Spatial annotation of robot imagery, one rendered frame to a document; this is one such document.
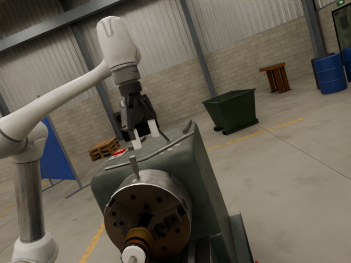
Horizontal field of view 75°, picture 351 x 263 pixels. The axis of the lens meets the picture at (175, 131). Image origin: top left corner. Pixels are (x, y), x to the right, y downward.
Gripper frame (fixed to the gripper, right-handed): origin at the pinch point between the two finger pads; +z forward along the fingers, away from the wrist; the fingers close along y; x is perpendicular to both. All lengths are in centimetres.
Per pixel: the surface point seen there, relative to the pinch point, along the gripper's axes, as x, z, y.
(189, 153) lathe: -8.5, 11.7, 12.6
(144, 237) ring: -1.7, 25.6, -19.1
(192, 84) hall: 337, 0, 949
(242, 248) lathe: -10, 80, 40
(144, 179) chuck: 2.2, 13.0, -5.3
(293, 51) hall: -91, -11, 1124
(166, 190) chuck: -5.8, 17.4, -6.2
